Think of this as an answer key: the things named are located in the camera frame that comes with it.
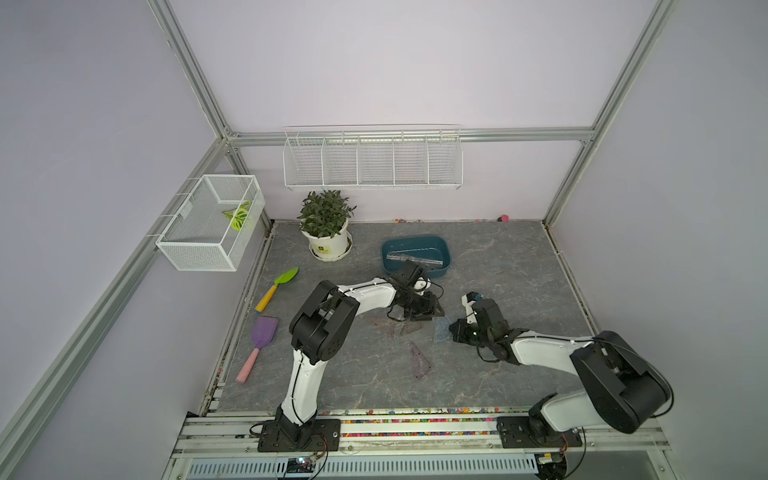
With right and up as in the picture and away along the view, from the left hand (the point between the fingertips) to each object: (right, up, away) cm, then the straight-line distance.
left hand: (440, 317), depth 91 cm
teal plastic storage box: (0, +22, +22) cm, 31 cm away
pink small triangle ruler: (-9, -3, +1) cm, 10 cm away
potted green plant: (-37, +30, +7) cm, 48 cm away
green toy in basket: (-57, +30, -9) cm, 65 cm away
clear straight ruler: (-10, +18, +18) cm, 27 cm away
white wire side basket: (-65, +27, -7) cm, 71 cm away
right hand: (+3, -3, +1) cm, 4 cm away
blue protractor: (+1, -4, +1) cm, 5 cm away
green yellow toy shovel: (-53, +11, +12) cm, 55 cm away
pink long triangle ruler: (-16, -3, +2) cm, 16 cm away
